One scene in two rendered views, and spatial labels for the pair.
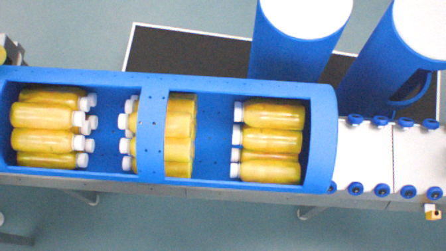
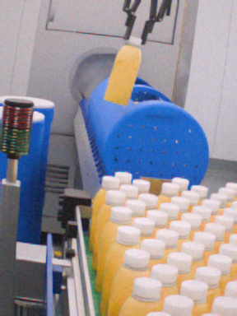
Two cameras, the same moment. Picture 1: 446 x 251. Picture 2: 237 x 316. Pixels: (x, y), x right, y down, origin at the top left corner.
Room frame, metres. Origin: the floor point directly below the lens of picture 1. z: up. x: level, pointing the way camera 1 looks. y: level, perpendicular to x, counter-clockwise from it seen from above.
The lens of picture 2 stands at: (0.79, 2.18, 1.42)
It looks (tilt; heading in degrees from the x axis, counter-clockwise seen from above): 10 degrees down; 258
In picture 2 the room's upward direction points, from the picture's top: 8 degrees clockwise
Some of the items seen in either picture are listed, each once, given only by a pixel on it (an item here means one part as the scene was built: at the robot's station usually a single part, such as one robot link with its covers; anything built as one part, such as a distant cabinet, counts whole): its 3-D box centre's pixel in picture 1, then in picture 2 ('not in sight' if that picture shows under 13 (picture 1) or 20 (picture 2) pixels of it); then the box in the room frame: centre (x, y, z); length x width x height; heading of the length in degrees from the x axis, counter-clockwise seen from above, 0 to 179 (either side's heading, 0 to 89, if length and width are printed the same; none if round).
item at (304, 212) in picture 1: (315, 205); not in sight; (0.25, -0.38, 0.31); 0.06 x 0.06 x 0.63; 86
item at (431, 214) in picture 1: (433, 205); not in sight; (0.17, -0.61, 0.92); 0.08 x 0.03 x 0.05; 176
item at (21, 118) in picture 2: not in sight; (17, 115); (0.77, 1.02, 1.23); 0.06 x 0.06 x 0.04
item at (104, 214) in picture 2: not in sight; (110, 236); (0.55, 0.95, 0.98); 0.07 x 0.07 x 0.17
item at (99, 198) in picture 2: not in sight; (105, 219); (0.54, 0.83, 0.98); 0.07 x 0.07 x 0.17
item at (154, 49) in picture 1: (278, 99); not in sight; (0.78, -0.27, 0.07); 1.50 x 0.52 x 0.15; 81
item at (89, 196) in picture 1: (75, 188); not in sight; (0.31, 0.60, 0.31); 0.06 x 0.06 x 0.63; 86
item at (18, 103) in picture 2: not in sight; (14, 141); (0.77, 1.02, 1.18); 0.06 x 0.06 x 0.16
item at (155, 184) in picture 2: not in sight; (155, 201); (0.38, 0.66, 0.99); 0.10 x 0.02 x 0.12; 176
